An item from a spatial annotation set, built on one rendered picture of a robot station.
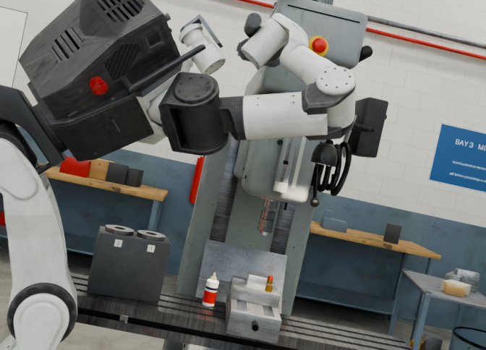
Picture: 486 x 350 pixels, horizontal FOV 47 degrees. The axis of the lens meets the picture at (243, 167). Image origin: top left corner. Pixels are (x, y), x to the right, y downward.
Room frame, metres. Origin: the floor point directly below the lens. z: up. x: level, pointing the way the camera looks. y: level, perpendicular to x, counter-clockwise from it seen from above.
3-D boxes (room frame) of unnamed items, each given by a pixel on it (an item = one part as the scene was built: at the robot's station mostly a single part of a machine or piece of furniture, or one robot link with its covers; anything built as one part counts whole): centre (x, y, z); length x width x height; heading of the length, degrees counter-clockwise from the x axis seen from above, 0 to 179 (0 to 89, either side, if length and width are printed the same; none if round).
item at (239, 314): (1.75, -0.12, 0.97); 0.35 x 0.15 x 0.11; 2
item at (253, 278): (1.78, -0.12, 1.03); 0.06 x 0.05 x 0.06; 92
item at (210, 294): (1.81, 0.02, 0.97); 0.04 x 0.04 x 0.11
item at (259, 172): (1.78, -0.11, 1.47); 0.21 x 0.19 x 0.32; 95
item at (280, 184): (1.67, -0.12, 1.44); 0.04 x 0.04 x 0.21; 5
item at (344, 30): (1.79, -0.11, 1.81); 0.47 x 0.26 x 0.16; 5
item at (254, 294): (1.72, -0.12, 1.01); 0.15 x 0.06 x 0.04; 92
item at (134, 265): (1.74, 0.29, 1.02); 0.22 x 0.12 x 0.20; 105
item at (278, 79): (1.82, -0.11, 1.68); 0.34 x 0.24 x 0.10; 5
